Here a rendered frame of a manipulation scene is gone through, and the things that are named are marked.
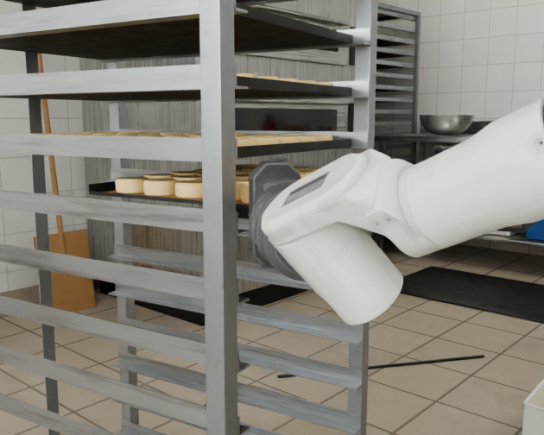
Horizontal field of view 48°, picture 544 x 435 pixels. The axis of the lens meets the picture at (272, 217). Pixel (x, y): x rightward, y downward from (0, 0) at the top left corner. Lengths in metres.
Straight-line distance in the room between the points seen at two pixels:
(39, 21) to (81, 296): 2.54
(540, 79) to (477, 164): 4.48
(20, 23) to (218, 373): 0.59
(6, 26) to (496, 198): 0.82
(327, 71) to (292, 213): 3.12
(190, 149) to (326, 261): 0.35
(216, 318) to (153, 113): 2.36
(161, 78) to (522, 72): 4.26
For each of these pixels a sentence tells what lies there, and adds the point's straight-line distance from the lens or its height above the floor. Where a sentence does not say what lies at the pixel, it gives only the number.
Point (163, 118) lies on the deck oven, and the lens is 3.02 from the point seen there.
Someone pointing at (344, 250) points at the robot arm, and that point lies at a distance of 0.49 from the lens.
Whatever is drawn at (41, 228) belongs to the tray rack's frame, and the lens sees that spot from 1.36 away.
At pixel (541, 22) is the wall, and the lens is 4.93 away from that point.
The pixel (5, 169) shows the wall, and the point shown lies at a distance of 3.46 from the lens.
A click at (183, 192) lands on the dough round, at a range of 0.85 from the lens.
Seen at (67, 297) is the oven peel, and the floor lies 0.08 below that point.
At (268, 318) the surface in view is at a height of 0.59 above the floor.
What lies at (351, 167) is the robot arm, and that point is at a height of 0.96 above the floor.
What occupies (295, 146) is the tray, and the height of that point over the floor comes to 0.96.
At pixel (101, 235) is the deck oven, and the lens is 3.54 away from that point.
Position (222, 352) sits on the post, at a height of 0.71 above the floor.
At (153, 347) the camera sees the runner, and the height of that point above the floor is 0.68.
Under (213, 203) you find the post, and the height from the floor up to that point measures 0.90.
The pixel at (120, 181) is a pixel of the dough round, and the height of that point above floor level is 0.91.
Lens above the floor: 1.00
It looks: 9 degrees down
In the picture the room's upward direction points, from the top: straight up
